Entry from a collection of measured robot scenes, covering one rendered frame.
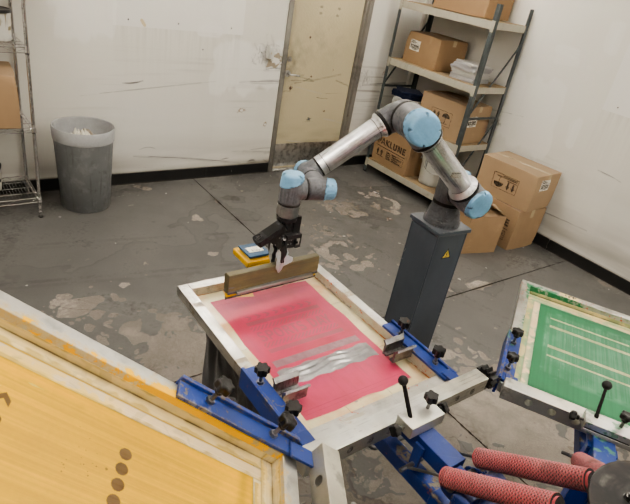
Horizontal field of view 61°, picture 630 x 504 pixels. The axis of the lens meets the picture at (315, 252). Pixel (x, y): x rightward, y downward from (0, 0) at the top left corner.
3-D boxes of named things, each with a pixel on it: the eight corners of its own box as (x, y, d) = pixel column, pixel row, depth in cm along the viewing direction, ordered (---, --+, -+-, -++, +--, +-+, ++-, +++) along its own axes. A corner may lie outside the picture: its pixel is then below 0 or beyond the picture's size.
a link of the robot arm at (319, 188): (328, 170, 188) (298, 169, 184) (340, 183, 179) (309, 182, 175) (324, 191, 191) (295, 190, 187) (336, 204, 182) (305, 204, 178)
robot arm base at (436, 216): (442, 212, 234) (448, 190, 229) (466, 227, 223) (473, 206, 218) (415, 214, 226) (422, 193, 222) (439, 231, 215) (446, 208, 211)
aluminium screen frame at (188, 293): (176, 294, 191) (177, 285, 189) (310, 265, 224) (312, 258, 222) (299, 457, 138) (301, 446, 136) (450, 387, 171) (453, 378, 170)
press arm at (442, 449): (397, 432, 146) (402, 419, 143) (413, 425, 149) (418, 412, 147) (444, 481, 134) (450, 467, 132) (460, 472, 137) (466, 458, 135)
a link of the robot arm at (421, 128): (478, 190, 215) (409, 92, 183) (501, 206, 203) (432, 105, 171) (455, 210, 217) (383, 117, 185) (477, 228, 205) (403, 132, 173)
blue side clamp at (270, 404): (238, 385, 158) (240, 367, 155) (253, 380, 161) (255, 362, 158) (294, 460, 138) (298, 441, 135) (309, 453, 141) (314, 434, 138)
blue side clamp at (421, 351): (378, 338, 190) (382, 322, 187) (388, 334, 193) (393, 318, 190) (440, 393, 170) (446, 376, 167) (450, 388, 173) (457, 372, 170)
